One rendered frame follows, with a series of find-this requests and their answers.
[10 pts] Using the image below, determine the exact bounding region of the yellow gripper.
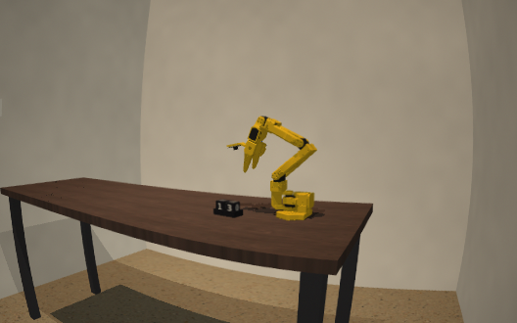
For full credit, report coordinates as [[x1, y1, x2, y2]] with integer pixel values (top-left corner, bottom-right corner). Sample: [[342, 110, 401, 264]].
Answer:
[[227, 139, 266, 172]]

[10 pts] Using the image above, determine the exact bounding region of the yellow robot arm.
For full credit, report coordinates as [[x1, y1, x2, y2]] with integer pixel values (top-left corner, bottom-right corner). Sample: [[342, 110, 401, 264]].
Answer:
[[248, 116, 317, 220]]

